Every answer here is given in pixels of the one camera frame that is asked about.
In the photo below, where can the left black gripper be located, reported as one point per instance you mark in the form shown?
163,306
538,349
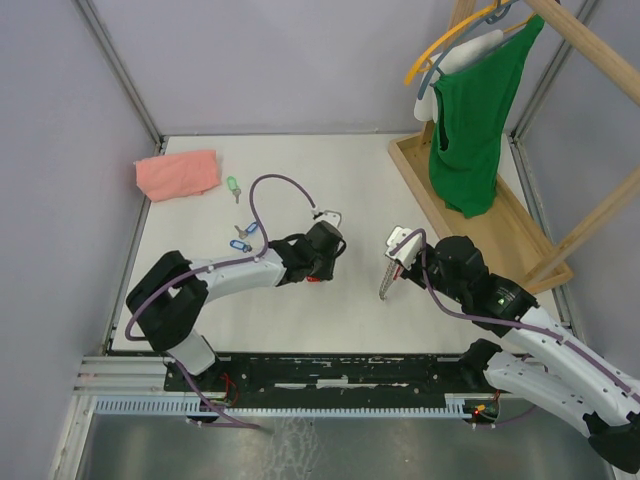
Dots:
326,271

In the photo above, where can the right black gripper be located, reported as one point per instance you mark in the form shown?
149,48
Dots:
411,275

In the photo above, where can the silver chain keyring red tag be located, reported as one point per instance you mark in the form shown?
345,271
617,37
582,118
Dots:
387,280

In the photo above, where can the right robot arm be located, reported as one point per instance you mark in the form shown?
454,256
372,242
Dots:
609,421

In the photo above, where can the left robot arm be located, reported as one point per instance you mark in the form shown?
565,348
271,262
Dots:
167,302

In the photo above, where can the wooden clothes rack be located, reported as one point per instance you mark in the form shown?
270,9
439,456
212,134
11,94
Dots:
513,244

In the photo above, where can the key with blue tag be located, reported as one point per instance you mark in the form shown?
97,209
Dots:
241,245
246,231

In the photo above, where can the key with green tag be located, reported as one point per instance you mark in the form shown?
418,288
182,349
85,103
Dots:
234,188

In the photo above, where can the white cloth on hanger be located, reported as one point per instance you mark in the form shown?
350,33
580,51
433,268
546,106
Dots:
461,56

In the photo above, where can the pink folded cloth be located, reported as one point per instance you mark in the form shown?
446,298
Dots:
180,175

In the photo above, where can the green shirt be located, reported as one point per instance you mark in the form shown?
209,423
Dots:
473,106

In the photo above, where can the yellow hanger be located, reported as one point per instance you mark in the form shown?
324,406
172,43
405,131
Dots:
458,34

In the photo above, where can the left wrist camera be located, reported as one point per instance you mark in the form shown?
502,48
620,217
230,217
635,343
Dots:
331,217

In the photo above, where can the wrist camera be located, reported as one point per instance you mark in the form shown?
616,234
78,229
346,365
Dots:
331,217
402,248

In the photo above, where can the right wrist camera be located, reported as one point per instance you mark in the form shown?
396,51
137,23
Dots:
402,248

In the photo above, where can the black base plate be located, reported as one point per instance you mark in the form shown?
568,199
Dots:
341,381

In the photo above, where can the aluminium frame rail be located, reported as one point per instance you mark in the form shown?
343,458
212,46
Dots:
154,375

